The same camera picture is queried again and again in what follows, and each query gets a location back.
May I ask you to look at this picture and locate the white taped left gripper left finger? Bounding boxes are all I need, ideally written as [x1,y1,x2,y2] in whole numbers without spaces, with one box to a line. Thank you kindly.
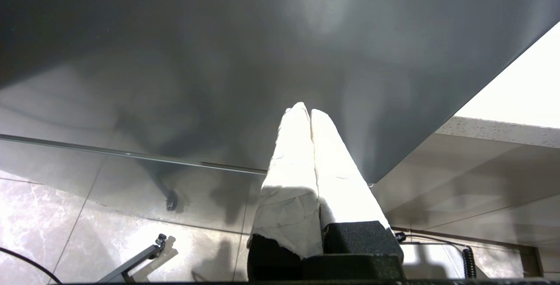
[247,102,325,281]

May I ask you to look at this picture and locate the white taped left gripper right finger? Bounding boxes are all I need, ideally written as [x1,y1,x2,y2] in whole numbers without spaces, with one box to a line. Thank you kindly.
[311,109,404,259]

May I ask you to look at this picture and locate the beige base cabinet front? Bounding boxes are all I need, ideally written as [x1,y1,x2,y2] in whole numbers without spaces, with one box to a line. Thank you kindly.
[372,133,560,250]

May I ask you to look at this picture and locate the grey metal stand leg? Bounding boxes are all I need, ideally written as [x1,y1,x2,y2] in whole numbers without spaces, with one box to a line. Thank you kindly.
[97,234,168,283]

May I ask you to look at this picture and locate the black coiled cable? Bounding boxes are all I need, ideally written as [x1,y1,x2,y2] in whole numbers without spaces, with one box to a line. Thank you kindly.
[395,232,477,279]

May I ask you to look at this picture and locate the thin black floor cable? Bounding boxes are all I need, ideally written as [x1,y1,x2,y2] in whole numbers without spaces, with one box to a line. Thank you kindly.
[0,247,62,285]

